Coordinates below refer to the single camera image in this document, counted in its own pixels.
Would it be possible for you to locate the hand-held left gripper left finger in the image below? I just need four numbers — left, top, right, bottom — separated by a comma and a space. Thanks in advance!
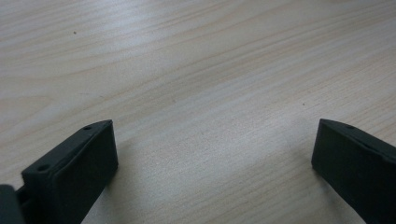
21, 119, 120, 224

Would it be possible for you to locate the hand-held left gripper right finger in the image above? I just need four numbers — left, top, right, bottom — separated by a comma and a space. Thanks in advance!
311, 118, 396, 224

